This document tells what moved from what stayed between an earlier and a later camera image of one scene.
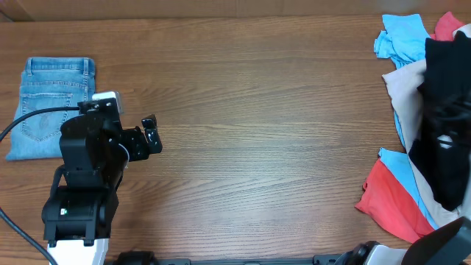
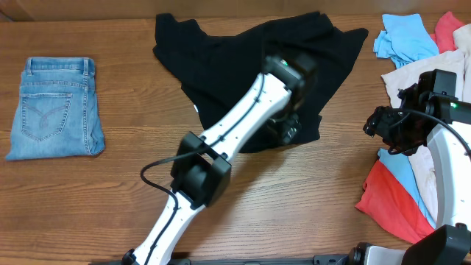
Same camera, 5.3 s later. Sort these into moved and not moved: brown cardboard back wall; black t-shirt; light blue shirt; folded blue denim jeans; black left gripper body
Moved: black t-shirt; black left gripper body
Not moved: brown cardboard back wall; light blue shirt; folded blue denim jeans
